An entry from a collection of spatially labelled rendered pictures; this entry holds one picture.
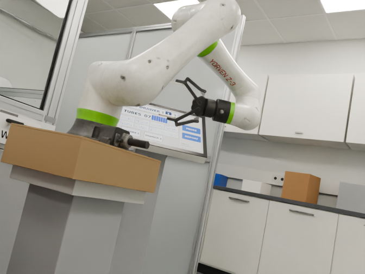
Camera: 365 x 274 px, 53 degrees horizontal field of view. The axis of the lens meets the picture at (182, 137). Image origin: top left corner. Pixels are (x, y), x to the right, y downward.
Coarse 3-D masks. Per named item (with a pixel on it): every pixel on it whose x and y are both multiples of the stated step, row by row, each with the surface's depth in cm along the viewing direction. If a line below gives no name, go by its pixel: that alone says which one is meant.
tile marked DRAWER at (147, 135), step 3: (144, 132) 176; (147, 132) 177; (144, 135) 175; (147, 135) 175; (150, 135) 176; (153, 135) 177; (156, 135) 177; (159, 135) 178; (144, 138) 173; (147, 138) 174; (150, 138) 175; (153, 138) 175; (156, 138) 176; (159, 138) 177; (162, 138) 177; (159, 141) 175; (162, 141) 176
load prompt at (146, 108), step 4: (136, 108) 187; (140, 108) 188; (144, 108) 189; (148, 108) 190; (152, 108) 191; (156, 108) 192; (148, 112) 188; (152, 112) 189; (156, 112) 190; (160, 112) 191; (164, 112) 192; (168, 112) 193; (172, 112) 194; (176, 116) 192
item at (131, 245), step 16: (160, 160) 183; (160, 176) 182; (128, 208) 178; (144, 208) 179; (128, 224) 177; (144, 224) 178; (128, 240) 176; (144, 240) 178; (112, 256) 174; (128, 256) 175; (144, 256) 177; (112, 272) 173; (128, 272) 175
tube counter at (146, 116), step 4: (144, 116) 184; (148, 116) 185; (152, 116) 186; (156, 116) 187; (160, 116) 188; (156, 120) 185; (160, 120) 186; (164, 120) 187; (168, 120) 188; (172, 124) 187
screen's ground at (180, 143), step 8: (128, 112) 183; (136, 112) 185; (144, 112) 187; (176, 112) 195; (152, 120) 184; (184, 120) 192; (200, 120) 196; (200, 128) 192; (136, 136) 173; (168, 136) 179; (200, 136) 187; (168, 144) 176; (176, 144) 177; (184, 144) 179; (192, 144) 181; (200, 144) 183; (200, 152) 179
